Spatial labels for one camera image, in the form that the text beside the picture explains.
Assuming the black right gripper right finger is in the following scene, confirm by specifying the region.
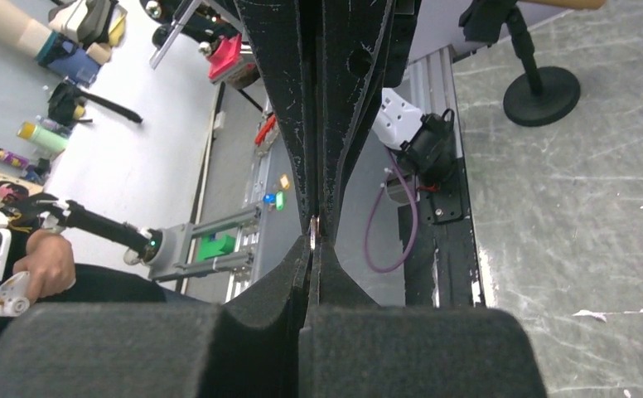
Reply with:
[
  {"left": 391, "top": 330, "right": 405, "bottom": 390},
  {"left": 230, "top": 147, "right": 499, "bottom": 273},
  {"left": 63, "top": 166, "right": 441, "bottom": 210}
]
[{"left": 298, "top": 241, "right": 547, "bottom": 397}]

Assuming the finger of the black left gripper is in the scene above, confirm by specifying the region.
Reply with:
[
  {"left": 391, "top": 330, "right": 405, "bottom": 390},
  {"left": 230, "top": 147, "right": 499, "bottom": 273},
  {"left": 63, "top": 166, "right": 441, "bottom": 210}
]
[
  {"left": 318, "top": 1, "right": 394, "bottom": 240},
  {"left": 234, "top": 1, "right": 319, "bottom": 231}
]

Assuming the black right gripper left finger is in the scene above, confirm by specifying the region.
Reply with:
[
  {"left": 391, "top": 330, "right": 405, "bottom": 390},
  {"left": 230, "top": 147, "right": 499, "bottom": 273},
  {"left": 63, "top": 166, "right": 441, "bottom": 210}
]
[{"left": 0, "top": 236, "right": 311, "bottom": 397}]

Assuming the silver keyring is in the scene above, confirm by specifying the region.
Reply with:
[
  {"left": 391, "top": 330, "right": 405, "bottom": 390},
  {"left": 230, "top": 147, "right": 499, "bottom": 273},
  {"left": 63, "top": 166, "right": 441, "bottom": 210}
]
[{"left": 309, "top": 216, "right": 319, "bottom": 251}]

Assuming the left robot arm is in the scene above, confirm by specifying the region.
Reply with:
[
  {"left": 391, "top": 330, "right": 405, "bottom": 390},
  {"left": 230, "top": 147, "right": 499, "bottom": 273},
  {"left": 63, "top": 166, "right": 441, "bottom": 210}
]
[{"left": 223, "top": 1, "right": 442, "bottom": 239}]

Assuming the black round microphone stand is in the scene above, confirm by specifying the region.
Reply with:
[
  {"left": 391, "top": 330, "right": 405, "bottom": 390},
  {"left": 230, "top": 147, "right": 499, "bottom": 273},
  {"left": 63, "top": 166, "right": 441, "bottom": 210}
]
[{"left": 459, "top": 1, "right": 581, "bottom": 127}]

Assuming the person in white shirt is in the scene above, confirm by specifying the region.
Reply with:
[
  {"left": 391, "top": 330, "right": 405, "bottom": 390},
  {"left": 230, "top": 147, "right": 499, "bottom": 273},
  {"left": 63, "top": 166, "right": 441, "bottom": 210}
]
[{"left": 3, "top": 212, "right": 167, "bottom": 304}]

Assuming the tan microphone on stand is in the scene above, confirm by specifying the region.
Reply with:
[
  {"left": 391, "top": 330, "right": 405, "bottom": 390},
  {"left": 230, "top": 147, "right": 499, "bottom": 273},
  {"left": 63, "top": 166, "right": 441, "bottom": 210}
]
[{"left": 521, "top": 0, "right": 607, "bottom": 10}]

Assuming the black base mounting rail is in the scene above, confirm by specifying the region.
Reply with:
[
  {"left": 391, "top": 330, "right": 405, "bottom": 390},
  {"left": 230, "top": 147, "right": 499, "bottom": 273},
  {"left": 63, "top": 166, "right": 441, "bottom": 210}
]
[{"left": 398, "top": 158, "right": 486, "bottom": 308}]

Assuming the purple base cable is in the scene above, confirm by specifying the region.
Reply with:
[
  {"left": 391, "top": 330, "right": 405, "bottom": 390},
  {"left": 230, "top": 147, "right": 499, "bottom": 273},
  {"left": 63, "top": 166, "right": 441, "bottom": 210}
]
[{"left": 363, "top": 148, "right": 420, "bottom": 274}]

